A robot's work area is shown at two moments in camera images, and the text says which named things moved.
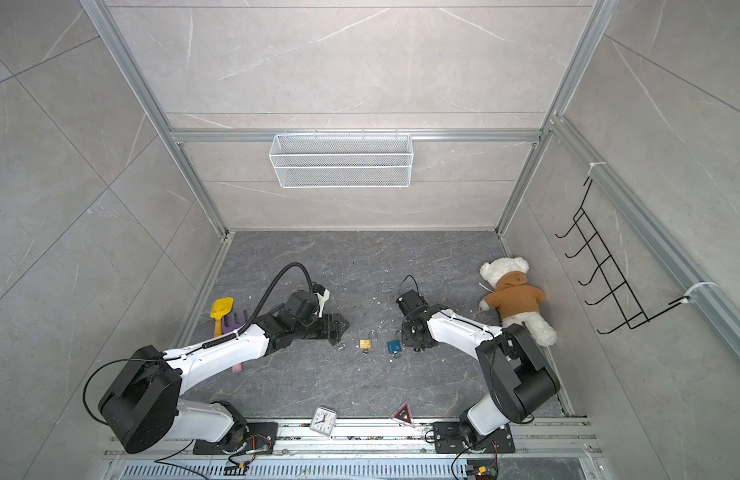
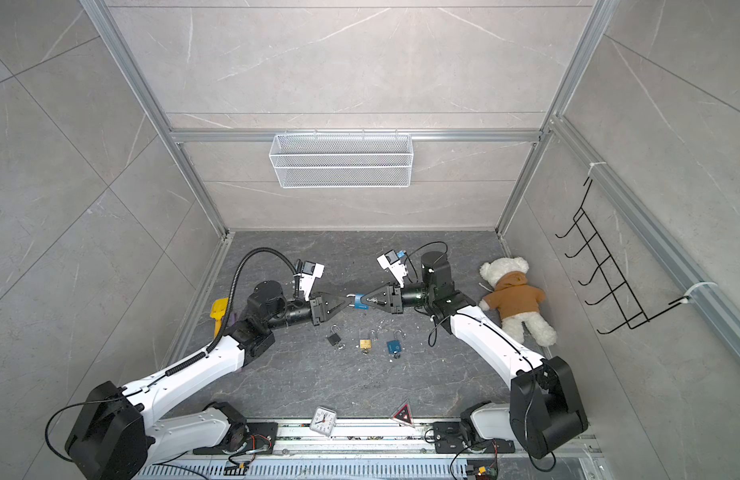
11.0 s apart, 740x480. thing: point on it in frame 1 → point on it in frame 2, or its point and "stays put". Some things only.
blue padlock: x=394 y=347 stays put
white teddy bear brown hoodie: x=515 y=301 stays put
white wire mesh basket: x=342 y=160 stays put
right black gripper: x=406 y=326 → x=393 y=297
